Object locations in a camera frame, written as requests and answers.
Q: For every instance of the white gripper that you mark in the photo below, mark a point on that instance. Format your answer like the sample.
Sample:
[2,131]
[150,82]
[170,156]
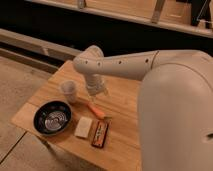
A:
[95,84]

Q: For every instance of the black ceramic bowl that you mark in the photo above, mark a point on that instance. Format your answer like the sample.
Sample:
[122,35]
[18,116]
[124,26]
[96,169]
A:
[52,118]

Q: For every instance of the orange pepper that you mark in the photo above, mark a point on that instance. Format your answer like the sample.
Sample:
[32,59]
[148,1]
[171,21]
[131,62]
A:
[97,112]

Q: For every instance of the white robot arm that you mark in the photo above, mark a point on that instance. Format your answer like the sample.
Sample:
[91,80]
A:
[175,103]

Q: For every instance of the wooden table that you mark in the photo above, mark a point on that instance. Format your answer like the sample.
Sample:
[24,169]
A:
[121,151]

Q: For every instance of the beige sponge block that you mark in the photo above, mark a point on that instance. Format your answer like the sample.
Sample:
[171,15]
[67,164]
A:
[83,127]

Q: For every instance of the translucent plastic cup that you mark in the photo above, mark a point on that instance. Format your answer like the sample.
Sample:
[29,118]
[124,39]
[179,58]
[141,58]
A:
[68,89]

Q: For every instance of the red and black box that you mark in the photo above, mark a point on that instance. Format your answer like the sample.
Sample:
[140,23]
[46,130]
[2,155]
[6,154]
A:
[99,137]

